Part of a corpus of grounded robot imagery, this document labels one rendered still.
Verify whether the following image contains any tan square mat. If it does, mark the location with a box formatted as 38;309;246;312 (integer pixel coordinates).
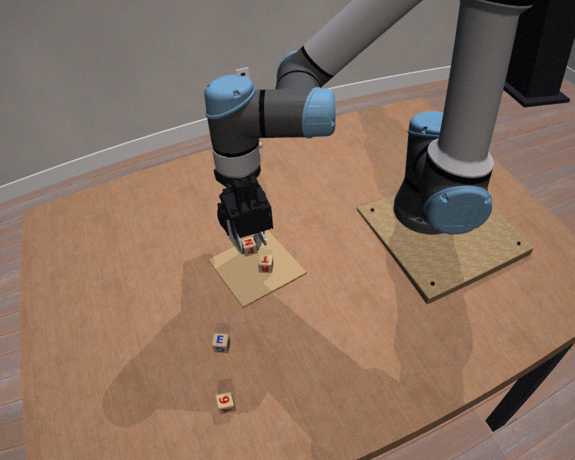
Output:
209;230;307;308

